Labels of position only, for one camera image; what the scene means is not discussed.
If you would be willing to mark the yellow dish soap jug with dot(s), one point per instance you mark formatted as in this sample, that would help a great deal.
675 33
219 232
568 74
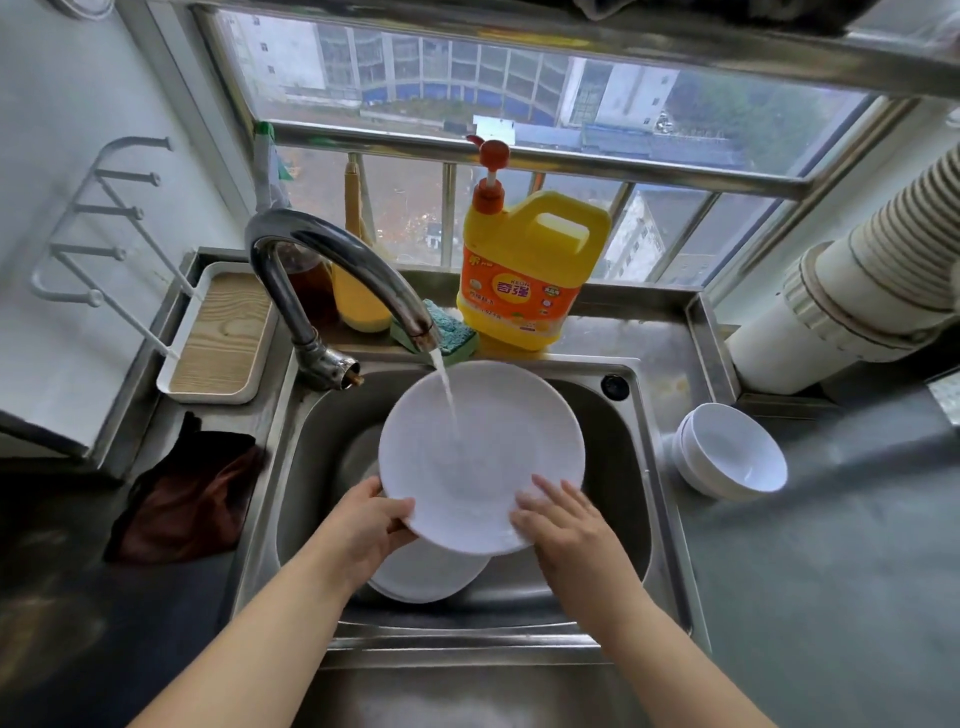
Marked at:
525 277

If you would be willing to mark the person's right forearm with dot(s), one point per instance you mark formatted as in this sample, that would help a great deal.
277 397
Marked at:
667 667

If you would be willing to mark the metal window railing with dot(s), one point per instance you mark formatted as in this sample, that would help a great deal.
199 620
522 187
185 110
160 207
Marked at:
600 161

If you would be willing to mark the chrome curved faucet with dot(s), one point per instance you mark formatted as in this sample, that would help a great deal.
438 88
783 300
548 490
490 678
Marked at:
285 292

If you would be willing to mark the person's left forearm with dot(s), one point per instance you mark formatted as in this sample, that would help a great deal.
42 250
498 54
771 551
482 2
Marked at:
255 645

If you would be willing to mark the clear bottle with green cap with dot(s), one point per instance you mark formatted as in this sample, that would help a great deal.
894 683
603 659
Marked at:
266 172

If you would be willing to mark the person's left hand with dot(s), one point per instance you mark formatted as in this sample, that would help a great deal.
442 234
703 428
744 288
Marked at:
352 529

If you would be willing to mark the large white round plate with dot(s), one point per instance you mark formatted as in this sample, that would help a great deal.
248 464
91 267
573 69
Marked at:
487 450

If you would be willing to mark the metal window frame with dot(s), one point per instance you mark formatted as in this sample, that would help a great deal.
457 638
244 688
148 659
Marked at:
600 45

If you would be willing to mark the person's right thumb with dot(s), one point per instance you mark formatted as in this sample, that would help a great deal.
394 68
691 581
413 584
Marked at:
526 526

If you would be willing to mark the dark brown cloth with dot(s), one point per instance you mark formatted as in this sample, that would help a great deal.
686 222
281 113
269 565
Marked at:
187 502

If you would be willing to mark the person's right hand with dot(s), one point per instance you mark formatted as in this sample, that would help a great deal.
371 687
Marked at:
581 551

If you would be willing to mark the black sink hole cap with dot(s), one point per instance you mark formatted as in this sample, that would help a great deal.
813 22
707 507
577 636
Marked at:
615 387

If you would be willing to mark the white tray with wooden board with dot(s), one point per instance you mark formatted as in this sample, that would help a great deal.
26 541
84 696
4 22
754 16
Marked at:
225 337

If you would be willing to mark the stainless steel sink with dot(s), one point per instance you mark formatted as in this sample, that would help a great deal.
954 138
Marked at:
615 465

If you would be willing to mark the white bowl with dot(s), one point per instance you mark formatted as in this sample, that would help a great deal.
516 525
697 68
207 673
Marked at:
677 454
735 450

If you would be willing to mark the water stream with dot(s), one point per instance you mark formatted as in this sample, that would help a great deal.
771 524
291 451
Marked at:
448 394

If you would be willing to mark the dark amber bottle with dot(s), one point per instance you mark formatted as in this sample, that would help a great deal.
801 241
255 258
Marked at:
309 285

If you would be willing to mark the person's left thumb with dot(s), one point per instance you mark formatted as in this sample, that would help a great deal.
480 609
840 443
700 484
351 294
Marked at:
396 513

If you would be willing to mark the person's right middle finger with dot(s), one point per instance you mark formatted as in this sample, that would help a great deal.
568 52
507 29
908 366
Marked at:
553 495

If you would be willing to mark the white plastic drain pipe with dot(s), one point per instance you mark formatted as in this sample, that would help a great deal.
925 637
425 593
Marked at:
787 337

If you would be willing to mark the green blue sponge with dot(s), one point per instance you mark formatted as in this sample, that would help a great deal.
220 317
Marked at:
456 336

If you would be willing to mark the yellow bottle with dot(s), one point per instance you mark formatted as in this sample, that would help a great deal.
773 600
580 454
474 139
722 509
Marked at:
358 304

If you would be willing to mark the small white plate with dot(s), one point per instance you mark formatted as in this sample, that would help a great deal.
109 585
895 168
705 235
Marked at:
427 577

